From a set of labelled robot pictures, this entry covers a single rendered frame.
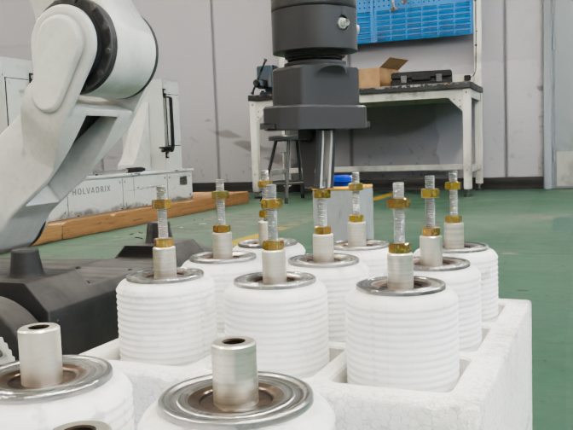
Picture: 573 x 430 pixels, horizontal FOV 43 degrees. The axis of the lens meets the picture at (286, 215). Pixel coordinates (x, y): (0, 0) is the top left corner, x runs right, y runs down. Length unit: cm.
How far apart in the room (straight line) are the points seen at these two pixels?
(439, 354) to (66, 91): 71
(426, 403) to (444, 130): 528
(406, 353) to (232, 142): 581
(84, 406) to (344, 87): 47
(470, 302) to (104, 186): 318
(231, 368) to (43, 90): 83
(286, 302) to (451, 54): 527
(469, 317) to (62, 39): 69
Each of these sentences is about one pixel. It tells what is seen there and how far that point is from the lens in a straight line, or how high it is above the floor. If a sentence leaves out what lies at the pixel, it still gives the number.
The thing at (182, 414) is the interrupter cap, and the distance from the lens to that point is 35.
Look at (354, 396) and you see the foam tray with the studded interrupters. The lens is 59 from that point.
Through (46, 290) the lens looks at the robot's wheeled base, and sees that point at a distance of 103.
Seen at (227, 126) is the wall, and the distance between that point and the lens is 639.
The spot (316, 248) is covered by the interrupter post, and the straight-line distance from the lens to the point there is 77.
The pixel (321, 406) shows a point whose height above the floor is 25.
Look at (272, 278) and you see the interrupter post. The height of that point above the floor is 26.
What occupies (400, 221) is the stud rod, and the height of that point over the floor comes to 31.
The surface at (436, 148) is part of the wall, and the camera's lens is 583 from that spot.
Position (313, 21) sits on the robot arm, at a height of 49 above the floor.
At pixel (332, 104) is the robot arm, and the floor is 41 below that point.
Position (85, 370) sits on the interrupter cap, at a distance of 44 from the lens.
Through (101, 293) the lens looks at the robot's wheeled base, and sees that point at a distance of 109.
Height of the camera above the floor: 37
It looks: 5 degrees down
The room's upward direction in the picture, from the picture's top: 2 degrees counter-clockwise
